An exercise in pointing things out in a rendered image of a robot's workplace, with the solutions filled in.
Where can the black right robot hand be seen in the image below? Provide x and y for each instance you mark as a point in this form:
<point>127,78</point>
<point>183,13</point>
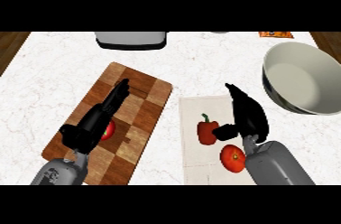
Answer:
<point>251,116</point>

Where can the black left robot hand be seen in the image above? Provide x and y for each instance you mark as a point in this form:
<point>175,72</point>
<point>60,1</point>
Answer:
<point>90,125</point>

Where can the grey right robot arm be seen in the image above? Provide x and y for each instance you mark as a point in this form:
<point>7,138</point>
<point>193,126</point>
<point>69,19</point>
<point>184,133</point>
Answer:
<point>274,164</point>

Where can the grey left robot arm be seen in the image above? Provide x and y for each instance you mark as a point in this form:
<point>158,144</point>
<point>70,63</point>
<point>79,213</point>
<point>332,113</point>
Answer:
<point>59,172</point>

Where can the red bell pepper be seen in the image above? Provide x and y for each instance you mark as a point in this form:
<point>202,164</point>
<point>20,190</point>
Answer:
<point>206,131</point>

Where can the large grey bowl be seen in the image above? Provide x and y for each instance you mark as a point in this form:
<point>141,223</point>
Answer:
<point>301,80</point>

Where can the white cloth placemat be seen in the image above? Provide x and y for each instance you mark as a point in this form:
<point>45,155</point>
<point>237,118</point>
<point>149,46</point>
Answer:
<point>196,161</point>

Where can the red apple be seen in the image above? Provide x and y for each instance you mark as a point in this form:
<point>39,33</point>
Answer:
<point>109,129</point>

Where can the checkered wooden cutting board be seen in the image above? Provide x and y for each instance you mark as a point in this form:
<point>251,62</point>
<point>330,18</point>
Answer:
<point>112,122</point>

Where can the red tomato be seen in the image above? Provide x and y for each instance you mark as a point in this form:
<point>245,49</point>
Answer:
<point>231,158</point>

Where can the orange packet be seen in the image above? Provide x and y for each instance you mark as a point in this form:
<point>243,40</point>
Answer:
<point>276,34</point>

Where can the grey and black appliance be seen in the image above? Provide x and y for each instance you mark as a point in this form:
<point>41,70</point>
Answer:
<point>129,39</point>

